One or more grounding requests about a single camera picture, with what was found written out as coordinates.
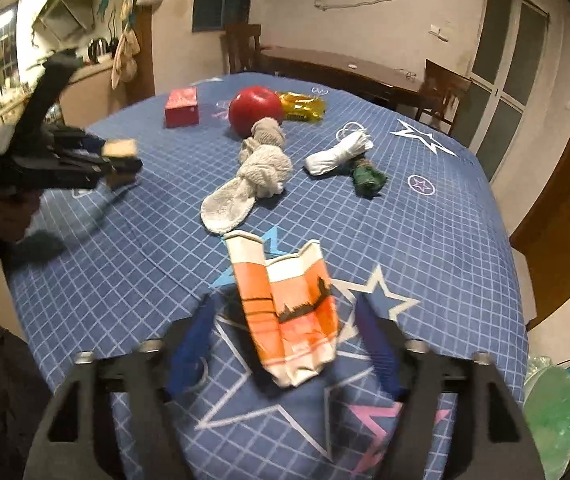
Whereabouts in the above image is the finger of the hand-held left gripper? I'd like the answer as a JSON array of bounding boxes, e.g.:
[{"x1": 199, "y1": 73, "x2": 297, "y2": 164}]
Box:
[
  {"x1": 55, "y1": 156, "x2": 144, "y2": 190},
  {"x1": 47, "y1": 126, "x2": 108, "y2": 160}
]

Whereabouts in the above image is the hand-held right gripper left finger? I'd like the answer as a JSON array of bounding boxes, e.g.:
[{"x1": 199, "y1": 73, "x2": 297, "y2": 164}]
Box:
[{"x1": 24, "y1": 292, "x2": 216, "y2": 480}]

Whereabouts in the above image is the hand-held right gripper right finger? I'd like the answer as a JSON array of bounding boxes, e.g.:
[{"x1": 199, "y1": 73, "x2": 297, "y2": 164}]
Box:
[{"x1": 355, "y1": 292, "x2": 546, "y2": 480}]

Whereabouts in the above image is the beige sponge block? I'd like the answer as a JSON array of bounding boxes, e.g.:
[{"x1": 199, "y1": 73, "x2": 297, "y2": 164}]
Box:
[{"x1": 102, "y1": 139, "x2": 138, "y2": 158}]

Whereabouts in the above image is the orange paper carton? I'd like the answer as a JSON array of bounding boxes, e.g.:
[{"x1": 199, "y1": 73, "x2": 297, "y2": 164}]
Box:
[{"x1": 224, "y1": 230, "x2": 341, "y2": 388}]

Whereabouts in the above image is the bin with green bag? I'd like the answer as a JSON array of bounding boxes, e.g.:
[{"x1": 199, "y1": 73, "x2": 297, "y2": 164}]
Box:
[{"x1": 520, "y1": 354, "x2": 570, "y2": 480}]

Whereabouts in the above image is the person's left forearm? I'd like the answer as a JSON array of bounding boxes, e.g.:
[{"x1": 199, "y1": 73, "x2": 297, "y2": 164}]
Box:
[{"x1": 0, "y1": 187, "x2": 66, "y2": 281}]

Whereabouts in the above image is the kitchen counter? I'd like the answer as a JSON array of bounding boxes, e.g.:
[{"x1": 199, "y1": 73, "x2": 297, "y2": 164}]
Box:
[{"x1": 57, "y1": 57, "x2": 120, "y2": 121}]

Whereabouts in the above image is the small red box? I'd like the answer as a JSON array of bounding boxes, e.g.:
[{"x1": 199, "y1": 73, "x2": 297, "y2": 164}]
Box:
[{"x1": 164, "y1": 86, "x2": 201, "y2": 128}]

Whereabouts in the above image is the black electric kettle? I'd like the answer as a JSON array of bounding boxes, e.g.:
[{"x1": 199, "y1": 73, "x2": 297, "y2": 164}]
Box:
[{"x1": 87, "y1": 37, "x2": 110, "y2": 63}]

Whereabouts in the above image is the hanging beige cloth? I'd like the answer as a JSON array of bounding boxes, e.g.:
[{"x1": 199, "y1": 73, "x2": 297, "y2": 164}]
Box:
[{"x1": 111, "y1": 30, "x2": 140, "y2": 90}]

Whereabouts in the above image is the blue star-print tablecloth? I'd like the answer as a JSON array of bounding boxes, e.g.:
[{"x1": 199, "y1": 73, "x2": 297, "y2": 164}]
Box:
[{"x1": 5, "y1": 71, "x2": 531, "y2": 480}]

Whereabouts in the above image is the kitchen range hood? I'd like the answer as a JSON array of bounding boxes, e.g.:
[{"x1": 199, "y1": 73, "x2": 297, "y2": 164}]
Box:
[{"x1": 32, "y1": 0, "x2": 90, "y2": 43}]

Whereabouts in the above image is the knotted beige sock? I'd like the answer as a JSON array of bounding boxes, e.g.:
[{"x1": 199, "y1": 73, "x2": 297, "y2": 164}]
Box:
[{"x1": 201, "y1": 117, "x2": 293, "y2": 235}]

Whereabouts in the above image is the red apple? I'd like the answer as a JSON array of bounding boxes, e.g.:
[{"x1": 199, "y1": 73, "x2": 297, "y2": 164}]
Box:
[{"x1": 228, "y1": 86, "x2": 285, "y2": 137}]

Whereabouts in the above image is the green cloth bundle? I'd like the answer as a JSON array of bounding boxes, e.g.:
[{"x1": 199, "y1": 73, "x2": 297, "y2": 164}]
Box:
[{"x1": 350, "y1": 157, "x2": 388, "y2": 197}]

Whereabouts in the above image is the wooden dining chair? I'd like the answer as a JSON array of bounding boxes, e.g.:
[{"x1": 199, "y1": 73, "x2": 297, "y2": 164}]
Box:
[
  {"x1": 222, "y1": 22, "x2": 263, "y2": 75},
  {"x1": 415, "y1": 59, "x2": 473, "y2": 133}
]

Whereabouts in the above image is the rolled white sock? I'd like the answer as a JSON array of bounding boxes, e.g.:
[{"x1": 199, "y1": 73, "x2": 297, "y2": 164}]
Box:
[{"x1": 304, "y1": 130, "x2": 375, "y2": 177}]

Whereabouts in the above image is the person's dark clothing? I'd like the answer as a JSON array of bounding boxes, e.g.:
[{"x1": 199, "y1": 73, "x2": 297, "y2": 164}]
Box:
[{"x1": 0, "y1": 300, "x2": 58, "y2": 480}]

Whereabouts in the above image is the gold foil wrapper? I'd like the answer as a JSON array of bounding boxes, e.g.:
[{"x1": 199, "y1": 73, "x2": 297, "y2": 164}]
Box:
[{"x1": 276, "y1": 91, "x2": 327, "y2": 123}]

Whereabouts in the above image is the brown wooden door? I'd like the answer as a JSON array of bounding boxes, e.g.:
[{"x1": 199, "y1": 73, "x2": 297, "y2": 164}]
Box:
[{"x1": 509, "y1": 20, "x2": 570, "y2": 333}]

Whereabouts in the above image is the dark wooden dining table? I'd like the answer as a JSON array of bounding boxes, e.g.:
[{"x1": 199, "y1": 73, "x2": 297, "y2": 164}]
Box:
[{"x1": 260, "y1": 45, "x2": 446, "y2": 111}]

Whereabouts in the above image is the frosted glass double door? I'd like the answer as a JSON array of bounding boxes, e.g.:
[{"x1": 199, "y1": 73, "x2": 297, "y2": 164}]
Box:
[{"x1": 465, "y1": 0, "x2": 551, "y2": 183}]

